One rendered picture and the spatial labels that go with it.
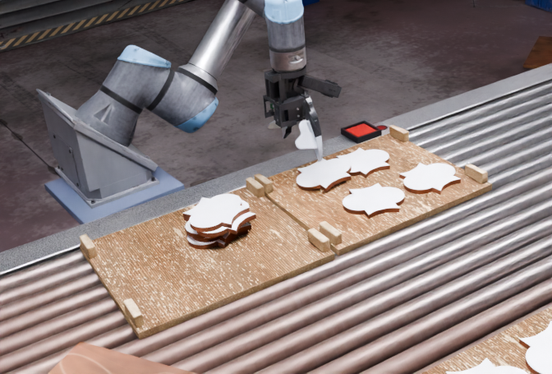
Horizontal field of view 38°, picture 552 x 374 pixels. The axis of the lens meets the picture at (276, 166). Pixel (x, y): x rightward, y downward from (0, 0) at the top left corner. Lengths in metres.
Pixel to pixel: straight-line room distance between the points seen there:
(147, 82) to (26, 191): 2.23
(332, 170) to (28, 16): 4.75
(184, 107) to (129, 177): 0.22
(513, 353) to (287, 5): 0.77
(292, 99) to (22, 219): 2.38
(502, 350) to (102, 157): 1.05
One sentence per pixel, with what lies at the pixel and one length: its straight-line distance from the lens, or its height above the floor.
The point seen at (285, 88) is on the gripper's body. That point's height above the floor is 1.19.
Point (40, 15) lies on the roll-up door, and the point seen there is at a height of 0.20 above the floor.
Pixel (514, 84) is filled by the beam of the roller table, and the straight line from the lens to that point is 2.36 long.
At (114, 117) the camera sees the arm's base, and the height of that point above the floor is 1.07.
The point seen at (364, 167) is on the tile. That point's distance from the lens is 1.84.
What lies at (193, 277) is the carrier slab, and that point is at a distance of 1.54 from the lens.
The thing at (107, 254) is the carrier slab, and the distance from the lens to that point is 1.66.
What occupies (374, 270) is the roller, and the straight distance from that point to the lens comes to 1.55.
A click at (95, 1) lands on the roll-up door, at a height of 0.20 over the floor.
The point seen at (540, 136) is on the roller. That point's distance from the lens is 2.06.
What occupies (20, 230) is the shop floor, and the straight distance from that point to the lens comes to 3.77.
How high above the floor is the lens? 1.81
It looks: 28 degrees down
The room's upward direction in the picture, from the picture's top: 6 degrees counter-clockwise
